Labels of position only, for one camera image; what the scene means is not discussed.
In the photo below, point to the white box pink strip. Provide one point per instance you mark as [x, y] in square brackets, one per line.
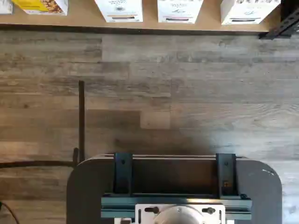
[180, 11]

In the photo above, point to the white mounting plate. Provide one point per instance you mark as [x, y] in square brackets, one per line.
[142, 214]

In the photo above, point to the dark grey robot cart platform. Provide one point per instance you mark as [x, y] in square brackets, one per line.
[257, 186]

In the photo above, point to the dark teal mounting frame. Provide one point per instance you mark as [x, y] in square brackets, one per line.
[121, 172]

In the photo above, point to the purely elizabeth yellow box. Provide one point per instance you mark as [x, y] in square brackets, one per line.
[42, 7]

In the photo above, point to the brown wooden shelf board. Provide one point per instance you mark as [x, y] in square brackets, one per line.
[81, 21]

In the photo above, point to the blue white cereal box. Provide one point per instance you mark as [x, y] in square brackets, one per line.
[5, 7]

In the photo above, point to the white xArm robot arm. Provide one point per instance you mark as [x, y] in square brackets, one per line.
[178, 217]

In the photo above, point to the white box yellow strip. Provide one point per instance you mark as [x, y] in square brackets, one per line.
[121, 11]

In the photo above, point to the white box dark strip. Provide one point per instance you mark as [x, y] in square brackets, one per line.
[247, 11]

